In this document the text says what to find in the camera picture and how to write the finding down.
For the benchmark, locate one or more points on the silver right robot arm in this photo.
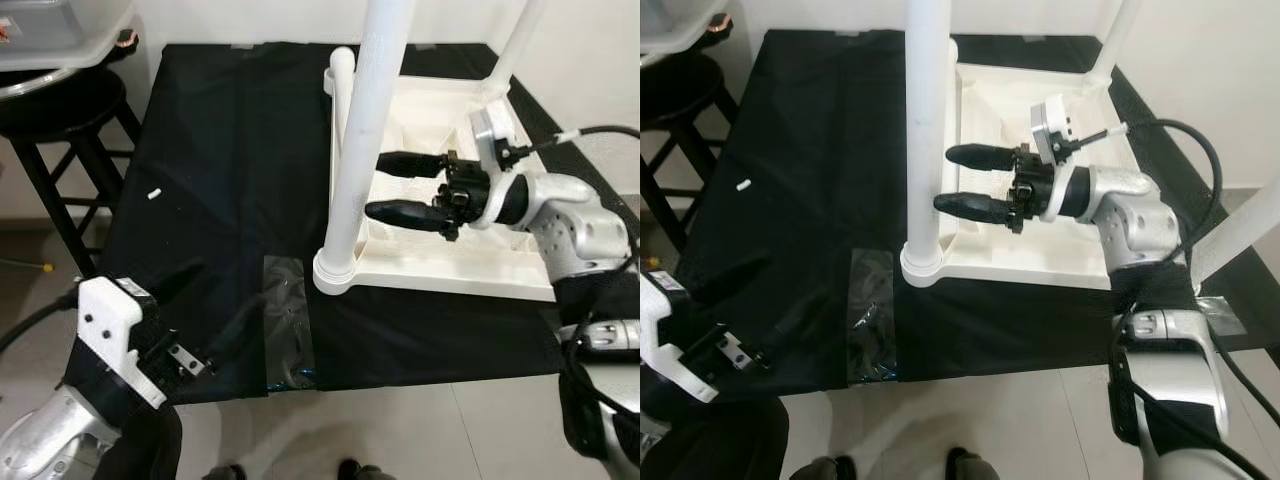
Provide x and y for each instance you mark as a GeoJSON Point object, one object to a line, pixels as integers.
{"type": "Point", "coordinates": [580, 230]}
{"type": "Point", "coordinates": [1140, 220]}

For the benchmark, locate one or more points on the dark wooden stool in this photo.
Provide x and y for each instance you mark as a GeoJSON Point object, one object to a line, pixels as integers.
{"type": "Point", "coordinates": [60, 120]}
{"type": "Point", "coordinates": [680, 100]}

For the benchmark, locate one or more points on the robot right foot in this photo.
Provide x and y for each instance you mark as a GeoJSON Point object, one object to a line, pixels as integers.
{"type": "Point", "coordinates": [360, 470]}
{"type": "Point", "coordinates": [972, 466]}

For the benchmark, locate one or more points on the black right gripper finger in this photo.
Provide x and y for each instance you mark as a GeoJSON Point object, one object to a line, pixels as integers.
{"type": "Point", "coordinates": [980, 210]}
{"type": "Point", "coordinates": [415, 165]}
{"type": "Point", "coordinates": [410, 217]}
{"type": "Point", "coordinates": [985, 158]}

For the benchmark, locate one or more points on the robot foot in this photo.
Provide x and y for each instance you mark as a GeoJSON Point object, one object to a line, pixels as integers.
{"type": "Point", "coordinates": [360, 470]}
{"type": "Point", "coordinates": [822, 470]}
{"type": "Point", "coordinates": [972, 466]}
{"type": "Point", "coordinates": [225, 472]}

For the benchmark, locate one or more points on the small bronze ornament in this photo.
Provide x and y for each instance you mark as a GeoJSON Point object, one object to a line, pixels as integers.
{"type": "Point", "coordinates": [720, 27]}
{"type": "Point", "coordinates": [126, 40]}

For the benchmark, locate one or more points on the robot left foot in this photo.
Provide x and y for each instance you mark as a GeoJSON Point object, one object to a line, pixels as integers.
{"type": "Point", "coordinates": [822, 470]}
{"type": "Point", "coordinates": [225, 472]}

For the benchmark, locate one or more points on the white plastic children table top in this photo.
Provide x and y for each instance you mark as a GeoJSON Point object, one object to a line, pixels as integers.
{"type": "Point", "coordinates": [440, 265]}
{"type": "Point", "coordinates": [1000, 260]}

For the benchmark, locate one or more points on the black round bowl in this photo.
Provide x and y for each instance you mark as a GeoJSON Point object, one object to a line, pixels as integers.
{"type": "Point", "coordinates": [35, 82]}

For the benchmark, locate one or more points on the clear plastic container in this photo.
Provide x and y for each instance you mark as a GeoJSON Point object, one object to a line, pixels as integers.
{"type": "Point", "coordinates": [60, 30]}
{"type": "Point", "coordinates": [675, 20]}

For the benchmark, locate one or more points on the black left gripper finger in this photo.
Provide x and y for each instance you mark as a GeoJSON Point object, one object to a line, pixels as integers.
{"type": "Point", "coordinates": [800, 328]}
{"type": "Point", "coordinates": [238, 328]}
{"type": "Point", "coordinates": [730, 278]}
{"type": "Point", "coordinates": [180, 278]}

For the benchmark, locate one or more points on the clear tape patch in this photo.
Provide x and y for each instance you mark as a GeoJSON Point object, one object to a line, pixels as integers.
{"type": "Point", "coordinates": [1222, 315]}
{"type": "Point", "coordinates": [290, 320]}
{"type": "Point", "coordinates": [872, 315]}

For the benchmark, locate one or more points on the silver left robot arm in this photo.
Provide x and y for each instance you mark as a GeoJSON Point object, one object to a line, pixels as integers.
{"type": "Point", "coordinates": [710, 440]}
{"type": "Point", "coordinates": [50, 430]}

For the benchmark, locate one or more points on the black tablecloth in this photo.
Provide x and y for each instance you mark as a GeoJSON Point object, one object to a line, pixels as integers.
{"type": "Point", "coordinates": [230, 150]}
{"type": "Point", "coordinates": [820, 150]}

